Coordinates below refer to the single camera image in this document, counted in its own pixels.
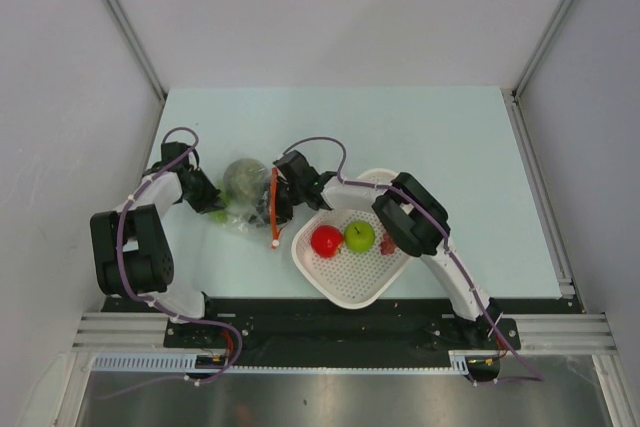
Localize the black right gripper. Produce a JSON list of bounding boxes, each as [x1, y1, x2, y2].
[[250, 177, 304, 228]]

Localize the green fake grapes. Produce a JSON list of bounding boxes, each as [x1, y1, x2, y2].
[[209, 192, 236, 225]]

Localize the green netted fake melon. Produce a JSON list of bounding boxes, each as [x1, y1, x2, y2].
[[223, 158, 267, 203]]

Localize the clear zip top bag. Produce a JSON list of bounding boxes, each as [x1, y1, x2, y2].
[[215, 164, 291, 250]]

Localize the red fake apple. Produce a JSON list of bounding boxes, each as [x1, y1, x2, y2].
[[310, 225, 344, 258]]

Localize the green fake apple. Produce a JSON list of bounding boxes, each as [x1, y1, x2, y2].
[[344, 220, 376, 253]]

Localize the red fake grapes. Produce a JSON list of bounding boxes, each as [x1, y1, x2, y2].
[[379, 233, 397, 256]]

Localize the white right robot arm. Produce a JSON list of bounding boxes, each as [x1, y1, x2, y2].
[[274, 148, 501, 348]]

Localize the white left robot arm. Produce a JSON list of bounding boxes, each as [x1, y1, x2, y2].
[[90, 142, 225, 347]]

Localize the white perforated plastic basket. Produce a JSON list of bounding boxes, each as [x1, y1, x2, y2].
[[290, 167, 414, 310]]

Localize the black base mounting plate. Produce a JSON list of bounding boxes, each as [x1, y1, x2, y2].
[[163, 296, 521, 353]]

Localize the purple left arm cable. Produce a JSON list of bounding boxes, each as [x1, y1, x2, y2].
[[94, 126, 246, 401]]

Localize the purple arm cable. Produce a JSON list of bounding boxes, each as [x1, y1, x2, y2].
[[94, 126, 246, 401], [277, 136, 545, 382]]

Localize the white slotted cable duct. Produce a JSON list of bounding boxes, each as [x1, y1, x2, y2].
[[92, 352, 197, 372]]

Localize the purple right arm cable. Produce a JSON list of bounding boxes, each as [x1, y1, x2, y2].
[[277, 136, 545, 382]]

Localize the aluminium frame rail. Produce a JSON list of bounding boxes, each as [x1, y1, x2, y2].
[[502, 89, 618, 356]]

